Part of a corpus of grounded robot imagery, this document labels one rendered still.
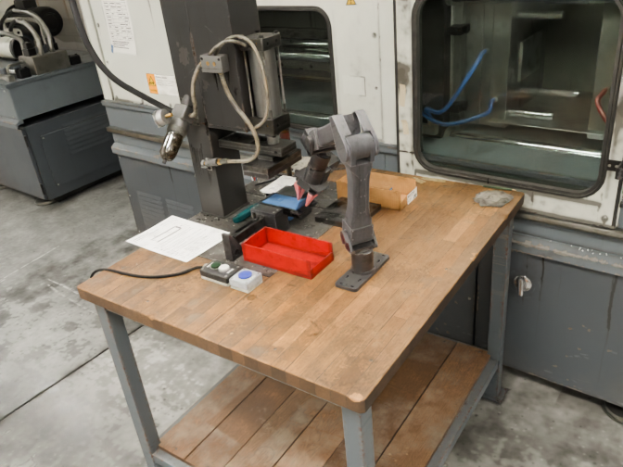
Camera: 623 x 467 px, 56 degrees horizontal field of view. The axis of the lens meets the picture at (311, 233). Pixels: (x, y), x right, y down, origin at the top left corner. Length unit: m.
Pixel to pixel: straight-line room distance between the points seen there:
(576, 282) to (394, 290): 0.88
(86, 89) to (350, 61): 2.98
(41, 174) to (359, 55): 3.10
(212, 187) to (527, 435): 1.49
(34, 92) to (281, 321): 3.56
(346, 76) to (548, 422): 1.56
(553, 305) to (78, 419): 2.00
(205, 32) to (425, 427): 1.47
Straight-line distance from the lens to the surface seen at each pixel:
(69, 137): 4.94
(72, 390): 3.00
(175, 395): 2.77
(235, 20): 1.81
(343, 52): 2.42
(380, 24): 2.30
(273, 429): 2.21
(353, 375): 1.35
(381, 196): 2.03
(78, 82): 4.97
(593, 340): 2.41
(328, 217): 1.96
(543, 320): 2.43
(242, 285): 1.65
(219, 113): 1.92
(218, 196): 2.07
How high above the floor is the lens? 1.80
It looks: 28 degrees down
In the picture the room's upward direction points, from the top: 6 degrees counter-clockwise
